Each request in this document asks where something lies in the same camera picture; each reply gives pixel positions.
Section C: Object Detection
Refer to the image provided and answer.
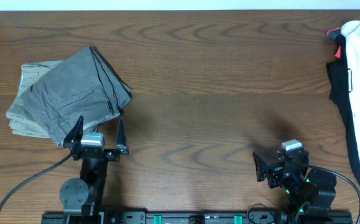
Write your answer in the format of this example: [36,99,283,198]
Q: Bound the khaki shorts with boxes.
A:
[6,60,101,139]

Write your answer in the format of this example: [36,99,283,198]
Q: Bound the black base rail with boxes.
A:
[41,210,353,224]

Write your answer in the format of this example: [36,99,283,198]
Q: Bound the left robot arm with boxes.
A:
[60,116,129,224]

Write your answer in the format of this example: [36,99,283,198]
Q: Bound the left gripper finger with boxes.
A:
[63,116,84,149]
[116,118,129,155]

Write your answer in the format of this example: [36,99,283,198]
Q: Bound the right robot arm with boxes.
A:
[252,147,337,223]

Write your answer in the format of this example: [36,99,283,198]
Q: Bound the grey shorts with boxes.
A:
[21,46,132,147]

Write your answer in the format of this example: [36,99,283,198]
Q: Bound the black and red garment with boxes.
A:
[326,27,360,186]

